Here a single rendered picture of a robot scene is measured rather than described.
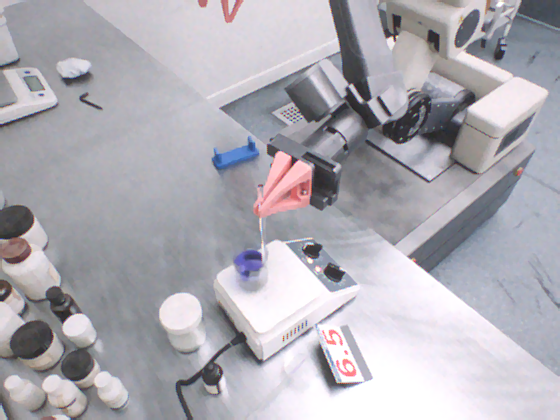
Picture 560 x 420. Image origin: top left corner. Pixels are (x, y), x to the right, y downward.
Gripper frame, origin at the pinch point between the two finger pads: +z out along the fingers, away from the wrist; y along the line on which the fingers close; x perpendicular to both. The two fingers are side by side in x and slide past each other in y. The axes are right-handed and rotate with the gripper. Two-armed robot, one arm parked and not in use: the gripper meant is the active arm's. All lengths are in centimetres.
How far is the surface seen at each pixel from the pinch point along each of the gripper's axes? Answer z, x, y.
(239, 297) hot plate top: 4.3, 16.5, -1.3
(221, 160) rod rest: -20.3, 24.0, -29.6
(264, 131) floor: -105, 102, -92
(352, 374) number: 0.8, 23.5, 16.6
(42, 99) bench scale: -8, 23, -78
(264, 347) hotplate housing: 6.8, 19.8, 5.3
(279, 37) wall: -148, 78, -117
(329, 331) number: -2.3, 23.0, 10.4
